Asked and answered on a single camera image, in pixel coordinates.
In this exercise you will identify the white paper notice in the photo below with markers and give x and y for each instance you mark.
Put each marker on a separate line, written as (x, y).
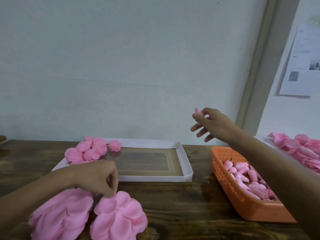
(302, 62)

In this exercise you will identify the group of finished pink roses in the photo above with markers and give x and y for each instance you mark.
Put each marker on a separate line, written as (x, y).
(82, 147)

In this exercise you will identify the person's right forearm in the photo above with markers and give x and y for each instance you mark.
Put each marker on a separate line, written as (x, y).
(282, 170)

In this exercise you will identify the white shallow tray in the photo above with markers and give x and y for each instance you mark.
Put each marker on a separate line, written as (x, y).
(150, 162)

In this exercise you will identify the pink rose buds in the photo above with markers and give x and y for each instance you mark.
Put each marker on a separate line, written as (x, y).
(247, 177)

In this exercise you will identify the stack of pink petals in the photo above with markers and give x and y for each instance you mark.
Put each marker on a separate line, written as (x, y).
(120, 217)
(62, 215)

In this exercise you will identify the pile of pink petals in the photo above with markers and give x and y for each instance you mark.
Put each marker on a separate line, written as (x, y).
(300, 146)

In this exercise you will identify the small pink petal bud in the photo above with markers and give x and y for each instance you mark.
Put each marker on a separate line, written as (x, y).
(198, 112)

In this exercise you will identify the person's left hand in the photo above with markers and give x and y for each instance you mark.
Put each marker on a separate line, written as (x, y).
(97, 176)

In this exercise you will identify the person's left forearm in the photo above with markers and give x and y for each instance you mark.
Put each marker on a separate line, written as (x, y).
(35, 195)

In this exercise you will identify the pink petal flower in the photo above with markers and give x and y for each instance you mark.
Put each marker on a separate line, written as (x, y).
(100, 144)

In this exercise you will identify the grey door frame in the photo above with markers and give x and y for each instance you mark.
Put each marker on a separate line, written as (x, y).
(262, 67)

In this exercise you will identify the orange plastic basket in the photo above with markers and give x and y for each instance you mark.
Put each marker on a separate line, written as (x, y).
(250, 210)

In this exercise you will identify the person's right hand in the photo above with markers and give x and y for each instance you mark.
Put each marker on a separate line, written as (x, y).
(216, 125)

